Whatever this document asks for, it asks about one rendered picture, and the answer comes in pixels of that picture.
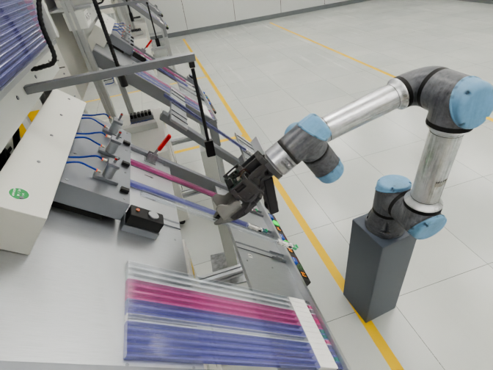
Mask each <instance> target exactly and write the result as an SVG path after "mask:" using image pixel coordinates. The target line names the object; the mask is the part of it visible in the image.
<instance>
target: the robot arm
mask: <svg viewBox="0 0 493 370"><path fill-rule="evenodd" d="M409 106H420V107H421V108H424V109H425V110H427V111H428V114H427V117H426V125H427V126H428V128H429V131H428V136H427V138H426V143H425V145H424V149H423V152H422V156H421V158H420V163H419V165H418V169H417V173H416V176H415V180H414V183H413V186H412V182H411V181H410V180H409V179H408V178H407V177H404V176H402V175H385V176H382V177H381V178H380V179H379V180H378V181H377V183H376V186H375V194H374V199H373V207H372V209H371V210H370V211H369V212H368V214H367V216H366V218H365V226H366V228H367V229H368V230H369V231H370V232H371V233H372V234H373V235H375V236H378V237H381V238H384V239H394V238H398V237H399V236H401V235H402V234H403V233H404V231H405V230H406V231H407V233H409V234H411V235H412V236H413V237H414V238H416V239H427V238H429V237H431V236H433V235H435V234H436V233H438V232H439V231H441V230H442V229H443V228H444V226H445V224H446V222H447V218H446V217H445V215H444V214H441V211H442V208H443V205H444V203H443V201H442V199H441V196H442V193H443V190H444V188H445V184H446V182H447V180H448V176H449V175H450V171H451V169H452V166H453V163H454V161H455V158H456V155H457V153H458V150H459V147H460V144H461V141H462V139H463V137H464V135H465V134H468V133H470V132H471V131H472V130H473V129H474V128H477V127H479V126H480V125H481V124H483V123H484V122H485V121H486V117H489V116H490V114H491V113H492V111H493V86H492V85H491V84H490V83H489V82H487V81H484V80H482V79H481V78H479V77H477V76H470V75H467V74H465V73H461V72H458V71H456V70H452V69H449V68H446V67H443V66H436V65H433V66H427V67H423V68H418V69H414V70H411V71H408V72H406V73H402V74H401V75H399V76H396V77H394V78H392V79H390V80H389V81H388V82H387V85H386V86H383V87H381V88H379V89H377V90H375V91H373V92H371V93H369V94H367V95H365V96H363V97H361V98H358V99H357V100H355V101H352V102H351V103H349V104H346V105H345V106H342V107H340V108H339V109H336V110H334V111H332V112H330V113H328V114H326V115H324V116H322V117H319V116H317V114H315V113H310V114H309V115H308V116H306V117H304V118H303V119H302V120H300V121H299V122H295V123H292V124H290V125H289V126H288V127H287V128H286V130H285V134H284V136H283V137H281V138H280V140H278V141H277V142H275V143H274V144H273V145H272V146H271V147H270V148H269V149H268V150H266V151H265V154H266V155H265V154H263V155H262V154H261V153H260V151H256V152H255V153H254V154H253V155H252V156H250V157H249V158H248V159H247V160H246V161H245V162H244V163H243V164H242V165H240V164H239V163H237V164H236V165H235V166H234V167H233V168H232V169H230V170H229V171H228V172H227V173H226V174H225V175H223V177H224V181H225V183H226V185H227V188H228V190H229V192H228V193H227V194H226V195H221V194H215V195H214V196H213V197H212V199H213V202H214V203H215V204H216V206H217V207H216V213H215V214H214V216H217V217H219V218H218V220H217V221H215V223H214V225H221V224H225V223H227V222H231V221H233V220H237V219H239V218H241V217H243V216H245V215H247V214H248V213H249V212H250V211H251V210H252V209H253V208H254V207H255V206H256V205H257V203H258V202H259V201H260V200H261V199H262V196H263V199H264V206H265V207H266V208H267V210H269V212H270V214H275V213H277V212H278V211H279V208H278V202H277V196H276V192H275V188H274V181H273V178H272V176H273V175H274V176H275V177H276V178H277V179H280V178H281V177H282V174H283V175H286V174H287V173H288V172H289V171H291V170H292V169H293V168H294V167H295V166H296V165H297V164H299V163H300V162H301V161H303V162H304V163H305V164H306V165H307V167H308V168H309V169H310V170H311V171H312V172H313V174H314V175H315V177H316V178H318V179H319V180H320V181H321V182H323V183H325V184H330V183H333V182H335V181H336V180H338V179H339V178H340V177H341V175H342V174H343V171H344V166H343V163H342V162H341V160H340V157H338V156H337V155H336V153H335V152H334V151H333V150H332V148H331V147H330V146H329V144H328V142H329V141H331V140H333V139H335V138H337V137H340V136H342V135H344V134H346V133H348V132H350V131H352V130H354V129H356V128H358V127H360V126H363V125H365V124H366V123H369V122H370V121H372V120H375V119H376V118H378V117H381V116H382V115H385V114H387V113H389V112H391V111H393V110H395V109H405V108H407V107H409ZM234 168H235V170H234V171H233V172H232V173H231V174H229V173H230V172H231V171H232V170H233V169H234ZM228 174H229V175H228ZM411 188H412V189H411ZM240 201H241V202H242V204H241V202H240Z"/></svg>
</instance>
